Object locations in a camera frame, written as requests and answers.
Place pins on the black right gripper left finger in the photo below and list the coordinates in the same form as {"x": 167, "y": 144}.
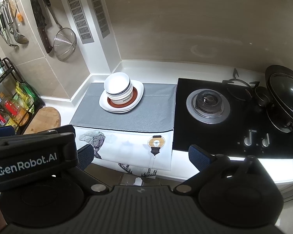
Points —
{"x": 85, "y": 156}

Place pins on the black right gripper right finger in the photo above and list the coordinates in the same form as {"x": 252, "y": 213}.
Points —
{"x": 211, "y": 169}

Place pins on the small white floral plate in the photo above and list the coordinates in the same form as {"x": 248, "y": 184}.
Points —
{"x": 103, "y": 99}

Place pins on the white bowl blue rim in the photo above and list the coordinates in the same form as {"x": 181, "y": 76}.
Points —
{"x": 118, "y": 85}

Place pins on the red-brown round plate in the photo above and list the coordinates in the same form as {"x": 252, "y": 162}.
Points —
{"x": 125, "y": 101}

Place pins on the left stove knob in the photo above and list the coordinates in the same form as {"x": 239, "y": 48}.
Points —
{"x": 248, "y": 140}

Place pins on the stove knob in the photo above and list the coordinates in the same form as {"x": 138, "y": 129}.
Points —
{"x": 248, "y": 140}
{"x": 266, "y": 141}

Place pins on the wooden cutting board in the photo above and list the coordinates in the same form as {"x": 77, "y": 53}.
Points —
{"x": 46, "y": 118}

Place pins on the black gas stove top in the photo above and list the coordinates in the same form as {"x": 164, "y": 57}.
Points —
{"x": 227, "y": 137}

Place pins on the black spice rack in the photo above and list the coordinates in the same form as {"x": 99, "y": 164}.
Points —
{"x": 19, "y": 102}

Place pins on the printed white cloth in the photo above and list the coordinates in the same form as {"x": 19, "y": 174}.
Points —
{"x": 141, "y": 154}

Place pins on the left gas burner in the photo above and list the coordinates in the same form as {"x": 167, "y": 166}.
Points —
{"x": 208, "y": 106}

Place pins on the right stove knob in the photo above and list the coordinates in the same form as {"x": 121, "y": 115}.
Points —
{"x": 266, "y": 141}

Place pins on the grey counter mat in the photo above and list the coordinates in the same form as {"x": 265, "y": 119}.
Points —
{"x": 151, "y": 111}

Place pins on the black wok with lid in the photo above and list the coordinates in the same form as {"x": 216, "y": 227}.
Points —
{"x": 279, "y": 82}

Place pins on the metal mesh strainer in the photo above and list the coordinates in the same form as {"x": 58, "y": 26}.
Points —
{"x": 65, "y": 41}

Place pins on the hanging cleaver knife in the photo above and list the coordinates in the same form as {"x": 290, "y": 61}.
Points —
{"x": 40, "y": 22}

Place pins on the grey wall vent right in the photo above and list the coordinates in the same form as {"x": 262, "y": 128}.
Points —
{"x": 101, "y": 17}

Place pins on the grey wall vent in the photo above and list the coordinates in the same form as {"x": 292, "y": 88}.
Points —
{"x": 101, "y": 17}
{"x": 80, "y": 21}

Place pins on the grey wall vent left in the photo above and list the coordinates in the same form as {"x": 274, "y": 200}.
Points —
{"x": 80, "y": 21}

